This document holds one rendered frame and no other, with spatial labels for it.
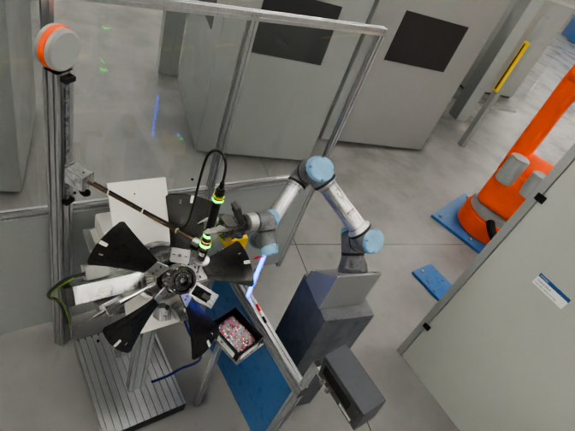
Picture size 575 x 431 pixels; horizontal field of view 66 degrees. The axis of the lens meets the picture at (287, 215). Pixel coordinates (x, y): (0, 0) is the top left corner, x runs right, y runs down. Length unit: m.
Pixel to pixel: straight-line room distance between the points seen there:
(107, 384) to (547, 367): 2.54
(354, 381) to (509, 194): 3.70
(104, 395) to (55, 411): 0.26
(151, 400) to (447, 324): 1.99
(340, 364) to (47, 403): 1.75
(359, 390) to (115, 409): 1.51
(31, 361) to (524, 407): 2.96
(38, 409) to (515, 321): 2.77
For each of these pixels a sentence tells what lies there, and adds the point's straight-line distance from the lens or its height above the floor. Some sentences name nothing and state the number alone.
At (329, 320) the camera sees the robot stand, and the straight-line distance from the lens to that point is 2.26.
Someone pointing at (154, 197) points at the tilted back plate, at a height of 1.30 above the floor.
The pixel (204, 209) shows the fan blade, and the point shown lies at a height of 1.42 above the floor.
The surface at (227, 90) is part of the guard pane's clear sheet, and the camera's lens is 2.34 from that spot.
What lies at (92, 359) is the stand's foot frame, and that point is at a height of 0.08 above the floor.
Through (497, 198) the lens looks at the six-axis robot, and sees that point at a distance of 5.24.
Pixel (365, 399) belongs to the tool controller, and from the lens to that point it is 1.81.
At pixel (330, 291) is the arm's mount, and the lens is 2.17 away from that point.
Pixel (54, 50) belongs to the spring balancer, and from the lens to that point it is 1.79.
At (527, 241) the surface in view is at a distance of 2.89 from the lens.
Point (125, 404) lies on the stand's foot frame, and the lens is 2.85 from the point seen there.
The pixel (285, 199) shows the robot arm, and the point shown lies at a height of 1.45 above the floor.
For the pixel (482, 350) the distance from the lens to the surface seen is 3.27.
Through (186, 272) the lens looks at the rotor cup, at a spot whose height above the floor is 1.24.
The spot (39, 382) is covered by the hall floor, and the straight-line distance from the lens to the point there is 3.03.
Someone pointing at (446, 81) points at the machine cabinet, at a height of 1.07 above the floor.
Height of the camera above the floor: 2.67
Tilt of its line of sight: 38 degrees down
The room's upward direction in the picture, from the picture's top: 23 degrees clockwise
